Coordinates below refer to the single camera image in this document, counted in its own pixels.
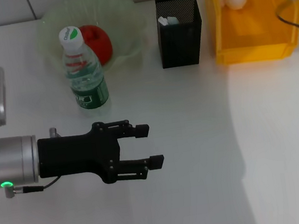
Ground black mesh pen holder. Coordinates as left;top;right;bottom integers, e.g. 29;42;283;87
152;0;209;70

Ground red orange fruit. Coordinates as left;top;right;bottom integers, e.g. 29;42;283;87
78;21;116;67

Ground yellow plastic bin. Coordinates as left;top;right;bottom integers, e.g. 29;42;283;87
207;0;299;69

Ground clear bottle green label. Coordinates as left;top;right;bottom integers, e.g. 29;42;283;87
57;22;111;114

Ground grey pen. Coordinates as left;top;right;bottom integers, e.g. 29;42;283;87
166;15;181;26

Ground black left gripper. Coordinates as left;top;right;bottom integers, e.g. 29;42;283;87
33;113;168;196

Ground translucent green fruit plate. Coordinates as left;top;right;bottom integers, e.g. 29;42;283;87
36;0;152;80

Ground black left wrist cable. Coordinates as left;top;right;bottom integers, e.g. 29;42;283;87
3;175;63;200

